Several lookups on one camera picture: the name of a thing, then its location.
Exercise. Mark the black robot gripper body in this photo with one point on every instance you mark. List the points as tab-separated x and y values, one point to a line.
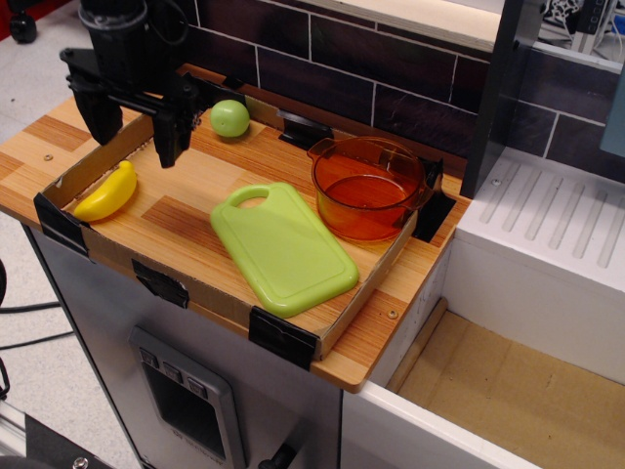
137	71

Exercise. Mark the white toy sink unit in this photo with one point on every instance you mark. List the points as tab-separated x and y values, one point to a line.
513	355

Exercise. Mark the green plastic cutting board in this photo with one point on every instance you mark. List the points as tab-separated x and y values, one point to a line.
289	258

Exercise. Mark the black caster wheel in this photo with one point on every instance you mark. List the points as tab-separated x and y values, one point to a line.
23	28

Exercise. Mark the dark grey vertical post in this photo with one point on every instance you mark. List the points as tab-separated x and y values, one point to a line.
518	30

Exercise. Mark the orange transparent pot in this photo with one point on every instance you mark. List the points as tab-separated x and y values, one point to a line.
367	188

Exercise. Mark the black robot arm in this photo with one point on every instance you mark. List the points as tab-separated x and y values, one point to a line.
165	20

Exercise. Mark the yellow toy banana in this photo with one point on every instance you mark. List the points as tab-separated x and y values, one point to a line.
110	196

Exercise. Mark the green toy apple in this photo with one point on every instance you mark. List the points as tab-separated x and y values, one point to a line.
229	118

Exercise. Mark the cardboard fence with black tape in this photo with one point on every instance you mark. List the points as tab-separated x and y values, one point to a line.
162	235

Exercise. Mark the grey toy dishwasher cabinet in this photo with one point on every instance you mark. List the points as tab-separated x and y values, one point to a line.
188	392

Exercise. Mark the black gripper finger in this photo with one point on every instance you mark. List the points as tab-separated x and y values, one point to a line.
101	114
171	136

